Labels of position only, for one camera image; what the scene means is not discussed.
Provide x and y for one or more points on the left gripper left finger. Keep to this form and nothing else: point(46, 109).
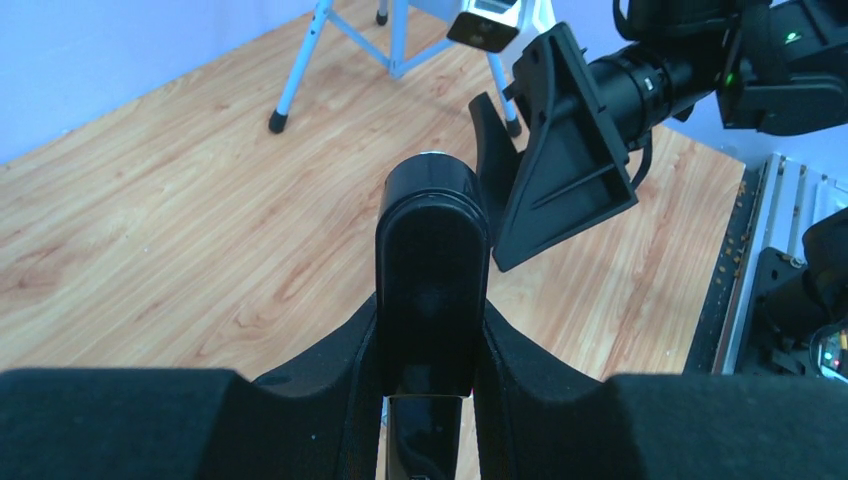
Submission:
point(315, 417)

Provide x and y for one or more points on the black stapler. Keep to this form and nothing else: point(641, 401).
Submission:
point(432, 261)

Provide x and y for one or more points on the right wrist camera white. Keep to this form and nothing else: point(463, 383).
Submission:
point(497, 27)

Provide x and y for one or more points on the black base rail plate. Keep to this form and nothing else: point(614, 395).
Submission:
point(717, 316)

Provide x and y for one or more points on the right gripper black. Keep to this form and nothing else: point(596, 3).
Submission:
point(571, 176)

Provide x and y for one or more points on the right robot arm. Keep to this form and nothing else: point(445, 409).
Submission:
point(778, 69)

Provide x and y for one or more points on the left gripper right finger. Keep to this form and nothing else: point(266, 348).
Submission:
point(539, 418)

